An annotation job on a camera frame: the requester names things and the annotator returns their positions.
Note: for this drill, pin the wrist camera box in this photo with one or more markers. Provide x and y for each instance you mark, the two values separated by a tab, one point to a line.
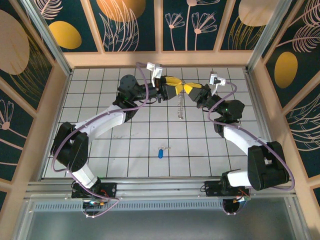
216	78
156	70

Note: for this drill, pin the wall panel with feather outline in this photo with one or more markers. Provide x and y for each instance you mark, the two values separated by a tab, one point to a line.
286	70

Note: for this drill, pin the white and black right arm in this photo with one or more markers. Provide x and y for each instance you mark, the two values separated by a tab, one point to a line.
240	140

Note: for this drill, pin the dark floral wall panel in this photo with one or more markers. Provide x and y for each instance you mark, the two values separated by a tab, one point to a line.
12	140
305	130

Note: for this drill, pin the small controller board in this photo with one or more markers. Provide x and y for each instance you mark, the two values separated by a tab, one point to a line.
243	198
96	203

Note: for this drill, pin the aluminium side rail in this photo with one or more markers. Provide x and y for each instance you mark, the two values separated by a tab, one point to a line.
255	100

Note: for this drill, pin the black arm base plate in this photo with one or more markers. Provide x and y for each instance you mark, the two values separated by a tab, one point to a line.
211	188
110	188

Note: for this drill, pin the clear plastic bag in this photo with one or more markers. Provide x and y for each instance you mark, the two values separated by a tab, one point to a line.
180	107

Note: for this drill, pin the wall panel with yellow lines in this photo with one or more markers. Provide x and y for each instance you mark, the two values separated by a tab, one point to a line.
240	30

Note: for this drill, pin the wall panel with large circle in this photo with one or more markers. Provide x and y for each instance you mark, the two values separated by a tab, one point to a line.
15	50

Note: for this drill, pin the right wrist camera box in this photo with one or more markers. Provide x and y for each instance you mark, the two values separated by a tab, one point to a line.
216	78

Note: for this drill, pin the slotted metal cover strip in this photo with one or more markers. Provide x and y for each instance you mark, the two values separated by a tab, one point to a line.
150	206

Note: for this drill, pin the wall panel with leaf outlines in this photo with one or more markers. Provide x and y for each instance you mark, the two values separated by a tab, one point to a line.
125	30

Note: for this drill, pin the aluminium frame post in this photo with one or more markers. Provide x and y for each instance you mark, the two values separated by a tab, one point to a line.
266	37
48	37

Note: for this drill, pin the grey metal tray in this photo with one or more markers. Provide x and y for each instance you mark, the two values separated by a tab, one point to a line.
160	225

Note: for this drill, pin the long aluminium frame rail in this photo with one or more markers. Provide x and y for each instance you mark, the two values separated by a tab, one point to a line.
160	190

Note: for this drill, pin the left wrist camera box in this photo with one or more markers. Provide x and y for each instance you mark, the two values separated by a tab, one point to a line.
156	70

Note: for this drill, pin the wall panel with flower outlines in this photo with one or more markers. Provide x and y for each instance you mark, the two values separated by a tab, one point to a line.
195	25

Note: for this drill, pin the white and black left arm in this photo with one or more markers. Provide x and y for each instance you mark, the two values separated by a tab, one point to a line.
100	122

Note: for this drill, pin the wall panel with yellow oval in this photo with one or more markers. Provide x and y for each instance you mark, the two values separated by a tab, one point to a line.
65	35

